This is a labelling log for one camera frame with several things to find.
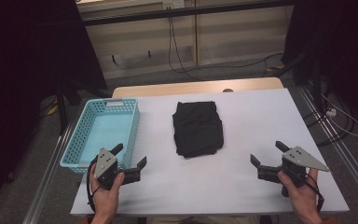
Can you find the person's left hand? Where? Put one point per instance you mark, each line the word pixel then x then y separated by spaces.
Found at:
pixel 105 200

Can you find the wooden table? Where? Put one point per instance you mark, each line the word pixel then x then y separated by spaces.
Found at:
pixel 183 87

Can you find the black cloth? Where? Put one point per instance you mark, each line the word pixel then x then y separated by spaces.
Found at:
pixel 197 129

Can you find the white power plug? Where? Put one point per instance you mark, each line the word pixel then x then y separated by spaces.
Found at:
pixel 331 112

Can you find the black horizontal bar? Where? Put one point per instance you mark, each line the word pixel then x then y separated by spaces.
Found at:
pixel 183 12

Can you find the light blue plastic basket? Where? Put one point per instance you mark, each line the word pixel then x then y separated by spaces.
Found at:
pixel 105 130

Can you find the black metal stand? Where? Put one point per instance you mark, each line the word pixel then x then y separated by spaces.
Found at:
pixel 316 87

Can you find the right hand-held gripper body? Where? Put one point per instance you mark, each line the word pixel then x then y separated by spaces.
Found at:
pixel 298 158

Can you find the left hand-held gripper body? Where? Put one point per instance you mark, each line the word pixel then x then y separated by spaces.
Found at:
pixel 105 165

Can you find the white table sheet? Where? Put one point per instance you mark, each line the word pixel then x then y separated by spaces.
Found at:
pixel 245 130

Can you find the black curtain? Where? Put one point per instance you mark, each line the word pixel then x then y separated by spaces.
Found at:
pixel 18 77
pixel 345 46

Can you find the person's right hand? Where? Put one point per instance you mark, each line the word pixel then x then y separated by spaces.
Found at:
pixel 304 200

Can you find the aluminium floor rail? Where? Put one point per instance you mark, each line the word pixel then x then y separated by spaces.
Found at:
pixel 48 177
pixel 338 146

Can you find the white wall outlet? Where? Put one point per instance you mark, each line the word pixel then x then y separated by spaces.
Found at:
pixel 173 4

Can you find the black tripod stand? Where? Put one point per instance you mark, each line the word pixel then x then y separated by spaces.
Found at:
pixel 62 105

